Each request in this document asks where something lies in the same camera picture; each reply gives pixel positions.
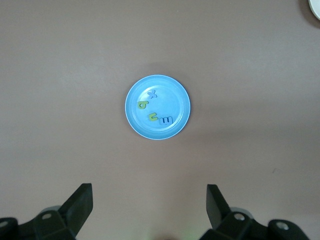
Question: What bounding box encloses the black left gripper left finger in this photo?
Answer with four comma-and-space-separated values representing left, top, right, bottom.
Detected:
0, 183, 94, 240

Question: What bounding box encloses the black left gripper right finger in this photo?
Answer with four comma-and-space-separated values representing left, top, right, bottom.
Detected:
199, 184, 308, 240

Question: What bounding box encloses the blue foam letter m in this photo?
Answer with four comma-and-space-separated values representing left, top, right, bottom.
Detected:
158, 115, 174, 126

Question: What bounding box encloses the blue plate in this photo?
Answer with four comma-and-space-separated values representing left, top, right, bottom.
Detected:
124, 74, 192, 141

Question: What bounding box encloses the brown table cover sheet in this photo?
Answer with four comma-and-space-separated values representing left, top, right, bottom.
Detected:
0, 0, 320, 240

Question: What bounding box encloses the beige plate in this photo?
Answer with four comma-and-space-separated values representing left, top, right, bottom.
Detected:
307, 0, 320, 21

